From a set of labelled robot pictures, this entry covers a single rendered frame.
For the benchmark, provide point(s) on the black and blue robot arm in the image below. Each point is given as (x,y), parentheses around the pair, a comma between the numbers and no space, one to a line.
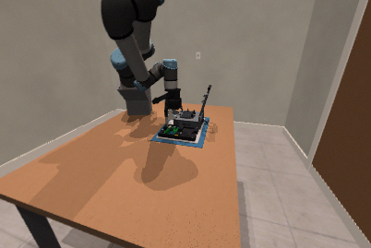
(120,22)

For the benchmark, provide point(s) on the green circuit board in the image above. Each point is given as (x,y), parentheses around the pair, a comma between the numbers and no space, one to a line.
(171,130)

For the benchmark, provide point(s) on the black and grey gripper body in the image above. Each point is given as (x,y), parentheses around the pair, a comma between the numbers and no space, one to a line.
(174,99)

